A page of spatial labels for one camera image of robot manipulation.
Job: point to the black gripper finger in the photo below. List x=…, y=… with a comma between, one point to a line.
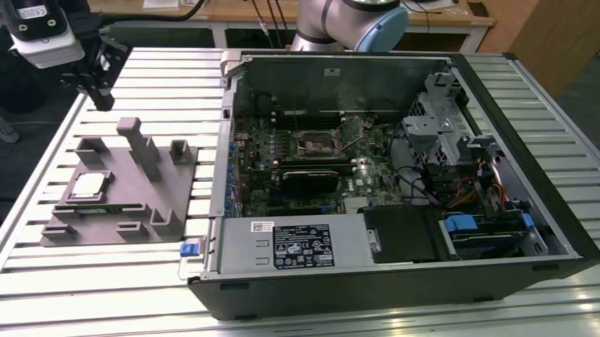
x=103, y=93

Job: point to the small silver heatsink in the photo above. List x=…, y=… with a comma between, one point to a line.
x=355, y=203

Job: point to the green RAM stick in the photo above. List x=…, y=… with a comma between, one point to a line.
x=112, y=209

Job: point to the metal drive cage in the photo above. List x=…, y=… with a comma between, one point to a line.
x=421, y=130

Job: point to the black graphics card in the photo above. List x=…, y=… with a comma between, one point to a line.
x=309, y=180

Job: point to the green motherboard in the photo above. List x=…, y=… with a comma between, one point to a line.
x=374, y=175

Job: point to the blue drive latch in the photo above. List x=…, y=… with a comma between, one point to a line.
x=526, y=221

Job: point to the black open PC case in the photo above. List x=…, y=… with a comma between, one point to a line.
x=374, y=298

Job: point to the wooden desk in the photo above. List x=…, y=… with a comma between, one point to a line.
x=140, y=15

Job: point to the hard disk in blue carrier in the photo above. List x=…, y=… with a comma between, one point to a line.
x=458, y=224

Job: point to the CPU socket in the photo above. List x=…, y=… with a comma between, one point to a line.
x=314, y=144

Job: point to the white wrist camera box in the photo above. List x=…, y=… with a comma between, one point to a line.
x=47, y=45

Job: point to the white paper box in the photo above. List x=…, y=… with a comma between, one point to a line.
x=160, y=3

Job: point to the black RAM slot bank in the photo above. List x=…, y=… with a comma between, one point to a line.
x=309, y=121
x=318, y=163

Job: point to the grey parts rack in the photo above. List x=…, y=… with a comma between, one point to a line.
x=131, y=196

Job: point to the grey power supply unit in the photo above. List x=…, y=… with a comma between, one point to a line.
x=243, y=245

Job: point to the black plastic shroud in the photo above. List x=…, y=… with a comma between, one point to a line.
x=398, y=235

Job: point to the blue case latch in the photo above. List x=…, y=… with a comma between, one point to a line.
x=190, y=248

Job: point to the thin metal locking lever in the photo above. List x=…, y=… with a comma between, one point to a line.
x=296, y=121

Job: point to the grey chair foot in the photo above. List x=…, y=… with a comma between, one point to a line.
x=8, y=135

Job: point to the silver CPU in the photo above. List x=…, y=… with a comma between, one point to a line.
x=88, y=184

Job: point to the wooden cabinet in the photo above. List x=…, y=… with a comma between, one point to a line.
x=553, y=42

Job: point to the white labelled small box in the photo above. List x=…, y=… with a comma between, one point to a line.
x=194, y=2

